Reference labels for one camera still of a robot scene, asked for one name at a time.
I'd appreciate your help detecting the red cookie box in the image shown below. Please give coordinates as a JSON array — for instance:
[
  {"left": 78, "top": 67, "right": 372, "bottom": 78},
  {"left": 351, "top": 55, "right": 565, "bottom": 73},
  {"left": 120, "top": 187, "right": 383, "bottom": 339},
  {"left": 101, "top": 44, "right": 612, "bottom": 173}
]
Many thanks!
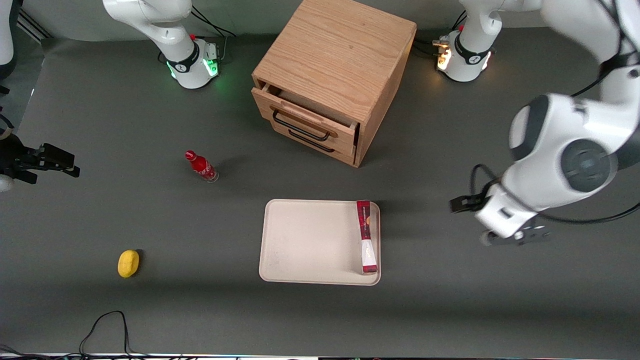
[{"left": 356, "top": 200, "right": 379, "bottom": 276}]

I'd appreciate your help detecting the yellow lemon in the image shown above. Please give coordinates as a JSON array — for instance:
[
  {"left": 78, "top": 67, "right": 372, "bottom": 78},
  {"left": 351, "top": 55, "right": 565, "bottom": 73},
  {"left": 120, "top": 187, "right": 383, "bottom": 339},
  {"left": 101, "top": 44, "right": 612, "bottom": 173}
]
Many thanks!
[{"left": 117, "top": 249, "right": 141, "bottom": 279}]

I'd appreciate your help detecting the wooden drawer with black handle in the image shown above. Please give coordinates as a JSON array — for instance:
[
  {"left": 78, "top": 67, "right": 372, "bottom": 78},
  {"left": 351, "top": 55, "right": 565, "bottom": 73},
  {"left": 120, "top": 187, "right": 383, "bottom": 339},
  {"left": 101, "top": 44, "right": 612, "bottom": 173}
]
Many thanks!
[
  {"left": 251, "top": 82, "right": 360, "bottom": 151},
  {"left": 286, "top": 127, "right": 358, "bottom": 167}
]

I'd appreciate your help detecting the black left arm base cable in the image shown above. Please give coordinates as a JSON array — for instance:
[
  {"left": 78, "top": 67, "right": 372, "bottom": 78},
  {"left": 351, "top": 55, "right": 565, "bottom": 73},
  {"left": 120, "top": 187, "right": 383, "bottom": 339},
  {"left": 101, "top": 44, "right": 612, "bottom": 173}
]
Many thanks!
[{"left": 414, "top": 11, "right": 468, "bottom": 57}]

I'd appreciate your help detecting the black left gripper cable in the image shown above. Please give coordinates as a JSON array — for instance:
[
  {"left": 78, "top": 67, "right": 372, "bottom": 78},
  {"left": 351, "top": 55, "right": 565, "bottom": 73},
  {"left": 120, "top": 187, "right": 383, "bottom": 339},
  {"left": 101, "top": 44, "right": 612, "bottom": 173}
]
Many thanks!
[{"left": 469, "top": 164, "right": 640, "bottom": 225}]

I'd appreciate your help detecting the black right arm base cable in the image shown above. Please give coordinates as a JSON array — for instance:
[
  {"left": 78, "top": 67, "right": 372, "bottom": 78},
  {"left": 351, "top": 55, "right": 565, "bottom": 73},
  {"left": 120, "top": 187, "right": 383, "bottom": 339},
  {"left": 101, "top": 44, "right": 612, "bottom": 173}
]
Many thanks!
[{"left": 190, "top": 5, "right": 237, "bottom": 63}]

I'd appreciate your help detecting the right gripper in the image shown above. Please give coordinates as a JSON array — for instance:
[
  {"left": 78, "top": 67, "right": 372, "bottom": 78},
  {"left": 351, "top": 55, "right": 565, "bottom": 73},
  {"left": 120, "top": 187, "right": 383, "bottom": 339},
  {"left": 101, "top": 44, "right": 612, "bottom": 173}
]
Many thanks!
[{"left": 0, "top": 134, "right": 81, "bottom": 182}]

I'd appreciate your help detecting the beige plastic tray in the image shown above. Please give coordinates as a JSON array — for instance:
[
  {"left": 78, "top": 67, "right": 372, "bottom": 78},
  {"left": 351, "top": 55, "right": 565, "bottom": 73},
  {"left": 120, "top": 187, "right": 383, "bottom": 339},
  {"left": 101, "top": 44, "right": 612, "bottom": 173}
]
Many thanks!
[{"left": 258, "top": 199, "right": 382, "bottom": 287}]

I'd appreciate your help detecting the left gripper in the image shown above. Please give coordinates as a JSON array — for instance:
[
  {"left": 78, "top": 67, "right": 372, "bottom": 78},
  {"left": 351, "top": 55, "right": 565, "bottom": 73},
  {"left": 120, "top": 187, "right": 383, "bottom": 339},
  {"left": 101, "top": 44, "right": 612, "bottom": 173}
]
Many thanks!
[{"left": 450, "top": 181, "right": 540, "bottom": 239}]

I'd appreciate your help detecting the aluminium frame rail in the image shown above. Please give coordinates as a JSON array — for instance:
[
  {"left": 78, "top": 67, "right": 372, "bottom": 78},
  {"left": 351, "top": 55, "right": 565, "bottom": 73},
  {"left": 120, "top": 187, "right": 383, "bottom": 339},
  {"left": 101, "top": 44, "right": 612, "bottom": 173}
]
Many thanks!
[{"left": 16, "top": 9, "right": 52, "bottom": 42}]

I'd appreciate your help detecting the red cola bottle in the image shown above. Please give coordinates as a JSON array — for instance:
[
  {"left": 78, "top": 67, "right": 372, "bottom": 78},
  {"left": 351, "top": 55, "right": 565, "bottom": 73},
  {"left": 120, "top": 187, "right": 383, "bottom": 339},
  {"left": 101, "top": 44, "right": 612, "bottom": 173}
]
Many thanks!
[{"left": 185, "top": 150, "right": 219, "bottom": 184}]

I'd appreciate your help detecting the wooden drawer cabinet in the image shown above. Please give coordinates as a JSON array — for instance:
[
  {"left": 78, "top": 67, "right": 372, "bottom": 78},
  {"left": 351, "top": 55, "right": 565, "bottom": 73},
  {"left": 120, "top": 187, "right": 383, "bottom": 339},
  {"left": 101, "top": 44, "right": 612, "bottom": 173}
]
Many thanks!
[{"left": 251, "top": 0, "right": 417, "bottom": 168}]

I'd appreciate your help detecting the black arm base cable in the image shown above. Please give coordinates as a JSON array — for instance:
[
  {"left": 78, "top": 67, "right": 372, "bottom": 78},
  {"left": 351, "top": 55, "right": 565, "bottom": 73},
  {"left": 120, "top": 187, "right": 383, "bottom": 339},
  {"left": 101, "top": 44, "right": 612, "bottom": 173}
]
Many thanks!
[
  {"left": 190, "top": 5, "right": 237, "bottom": 63},
  {"left": 414, "top": 11, "right": 468, "bottom": 57}
]

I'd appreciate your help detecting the black cable at table edge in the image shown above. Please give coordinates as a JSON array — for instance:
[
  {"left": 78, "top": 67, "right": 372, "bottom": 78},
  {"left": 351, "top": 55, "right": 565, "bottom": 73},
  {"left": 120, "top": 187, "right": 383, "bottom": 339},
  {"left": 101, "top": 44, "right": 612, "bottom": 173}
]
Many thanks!
[{"left": 0, "top": 310, "right": 186, "bottom": 360}]

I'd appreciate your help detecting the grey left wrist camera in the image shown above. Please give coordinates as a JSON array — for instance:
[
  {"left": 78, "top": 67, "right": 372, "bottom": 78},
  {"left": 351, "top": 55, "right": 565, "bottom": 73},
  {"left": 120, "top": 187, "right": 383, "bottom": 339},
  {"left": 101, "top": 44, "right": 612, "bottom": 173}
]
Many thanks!
[{"left": 480, "top": 226, "right": 551, "bottom": 247}]

